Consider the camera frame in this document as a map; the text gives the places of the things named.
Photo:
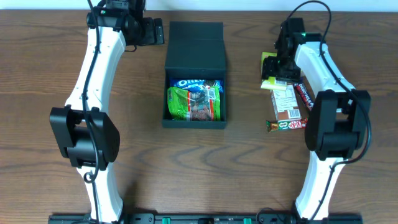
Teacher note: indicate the light green carton box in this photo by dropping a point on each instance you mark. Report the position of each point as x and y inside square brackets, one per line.
[271, 83]

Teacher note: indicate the green snack mix bag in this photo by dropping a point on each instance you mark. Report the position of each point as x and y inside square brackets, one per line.
[185, 105]

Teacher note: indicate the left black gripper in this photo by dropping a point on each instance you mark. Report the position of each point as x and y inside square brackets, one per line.
[158, 31]

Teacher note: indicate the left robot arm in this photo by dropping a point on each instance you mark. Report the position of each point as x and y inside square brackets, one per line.
[83, 130]

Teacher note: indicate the blue Oreo cookie pack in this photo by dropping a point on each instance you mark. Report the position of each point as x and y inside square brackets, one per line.
[196, 85]

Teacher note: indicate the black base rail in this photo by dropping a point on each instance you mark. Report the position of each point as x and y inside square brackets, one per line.
[199, 219]

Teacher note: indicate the green red KitKat bar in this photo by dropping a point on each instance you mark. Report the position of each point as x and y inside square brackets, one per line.
[286, 125]

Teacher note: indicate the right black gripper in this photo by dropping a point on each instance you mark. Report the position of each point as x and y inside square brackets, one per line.
[280, 73]

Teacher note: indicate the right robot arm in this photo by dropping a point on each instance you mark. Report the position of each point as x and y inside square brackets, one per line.
[337, 125]

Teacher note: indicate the purple Dairy Milk bar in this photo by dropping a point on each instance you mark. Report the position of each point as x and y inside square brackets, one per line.
[304, 94]

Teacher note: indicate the black gift box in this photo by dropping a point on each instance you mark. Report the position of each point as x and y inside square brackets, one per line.
[195, 51]

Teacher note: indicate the brown and white carton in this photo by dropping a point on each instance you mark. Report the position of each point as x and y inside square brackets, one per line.
[285, 104]

